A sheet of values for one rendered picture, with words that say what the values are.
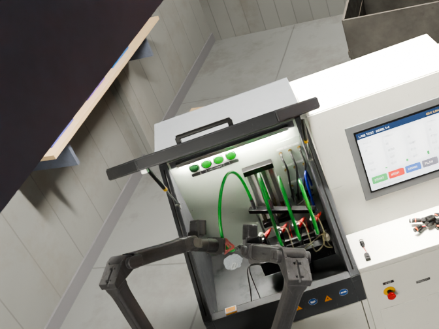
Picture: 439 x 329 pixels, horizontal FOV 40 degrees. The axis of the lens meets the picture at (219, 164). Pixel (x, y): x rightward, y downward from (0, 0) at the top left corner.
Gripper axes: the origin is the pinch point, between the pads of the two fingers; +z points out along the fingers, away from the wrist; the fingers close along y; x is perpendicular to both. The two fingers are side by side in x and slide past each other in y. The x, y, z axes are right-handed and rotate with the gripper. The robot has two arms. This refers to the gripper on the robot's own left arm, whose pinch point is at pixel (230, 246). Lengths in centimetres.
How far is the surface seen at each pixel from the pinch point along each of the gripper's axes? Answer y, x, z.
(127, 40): -153, -14, -158
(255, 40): 309, -245, 317
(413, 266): -53, 2, 56
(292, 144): -5, -49, 31
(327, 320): -20, 29, 44
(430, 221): -58, -17, 60
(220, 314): 8.6, 29.3, 5.3
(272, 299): -8.9, 21.0, 18.4
